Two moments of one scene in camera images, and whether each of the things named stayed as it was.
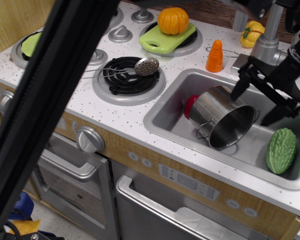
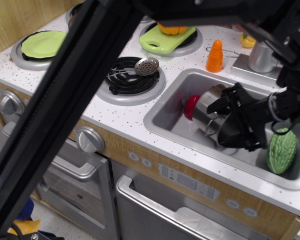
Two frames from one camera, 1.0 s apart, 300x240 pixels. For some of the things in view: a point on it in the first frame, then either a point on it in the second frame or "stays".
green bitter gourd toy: x=281 y=150 stays
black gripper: x=279 y=82 -> x=245 y=125
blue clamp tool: x=23 y=207 stays
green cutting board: x=154 y=40 stays
